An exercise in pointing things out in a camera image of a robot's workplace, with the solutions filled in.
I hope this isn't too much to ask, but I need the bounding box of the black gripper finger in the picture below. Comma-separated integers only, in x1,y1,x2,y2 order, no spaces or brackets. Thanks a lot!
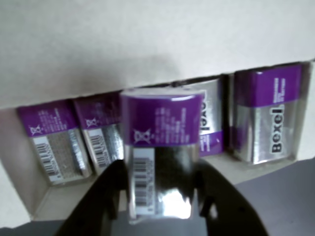
55,159,129,236
193,157,268,236

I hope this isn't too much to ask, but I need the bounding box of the purple silver 9V battery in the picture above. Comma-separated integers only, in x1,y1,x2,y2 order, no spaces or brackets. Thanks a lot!
73,94,124,173
16,99,94,184
197,78,225,158
228,64,303,166
119,87,206,221

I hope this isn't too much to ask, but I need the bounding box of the white cardboard battery box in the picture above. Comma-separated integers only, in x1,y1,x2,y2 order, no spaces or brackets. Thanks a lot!
0,0,315,222

